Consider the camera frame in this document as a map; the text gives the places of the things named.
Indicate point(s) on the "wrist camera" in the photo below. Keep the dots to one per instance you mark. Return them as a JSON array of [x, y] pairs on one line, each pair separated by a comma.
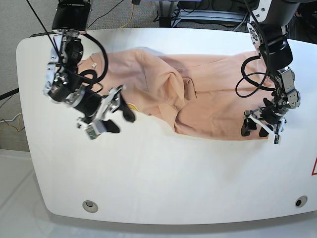
[[95, 129], [277, 139]]

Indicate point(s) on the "left table grommet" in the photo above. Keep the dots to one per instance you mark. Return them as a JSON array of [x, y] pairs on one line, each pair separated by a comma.
[[90, 206]]

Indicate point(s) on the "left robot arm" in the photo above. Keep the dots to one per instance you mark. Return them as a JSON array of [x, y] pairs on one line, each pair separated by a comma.
[[268, 28]]

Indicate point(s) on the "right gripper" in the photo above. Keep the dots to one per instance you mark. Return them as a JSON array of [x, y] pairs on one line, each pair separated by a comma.
[[91, 105]]

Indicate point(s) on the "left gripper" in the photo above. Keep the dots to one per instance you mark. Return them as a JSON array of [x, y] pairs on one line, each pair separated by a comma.
[[267, 118]]

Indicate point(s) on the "red warning sticker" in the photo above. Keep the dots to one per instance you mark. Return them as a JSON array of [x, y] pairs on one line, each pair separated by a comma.
[[314, 171]]

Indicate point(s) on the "peach orange T-shirt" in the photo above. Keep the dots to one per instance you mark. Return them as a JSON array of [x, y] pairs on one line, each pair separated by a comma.
[[197, 95]]

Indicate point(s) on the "metal stand base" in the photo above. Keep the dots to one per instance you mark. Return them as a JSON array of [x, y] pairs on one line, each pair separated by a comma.
[[170, 13]]

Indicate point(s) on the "right table grommet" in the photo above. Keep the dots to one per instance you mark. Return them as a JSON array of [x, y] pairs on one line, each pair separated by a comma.
[[301, 201]]

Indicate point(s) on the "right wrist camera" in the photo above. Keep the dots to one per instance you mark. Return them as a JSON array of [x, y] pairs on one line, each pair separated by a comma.
[[95, 129]]

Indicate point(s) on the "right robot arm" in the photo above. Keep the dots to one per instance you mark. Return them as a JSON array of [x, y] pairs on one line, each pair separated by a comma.
[[65, 84]]

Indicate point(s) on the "table grommet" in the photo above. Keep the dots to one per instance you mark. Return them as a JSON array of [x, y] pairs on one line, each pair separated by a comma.
[[90, 206], [301, 201]]

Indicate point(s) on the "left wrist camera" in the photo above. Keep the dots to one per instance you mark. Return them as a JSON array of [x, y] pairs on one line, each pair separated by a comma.
[[277, 139]]

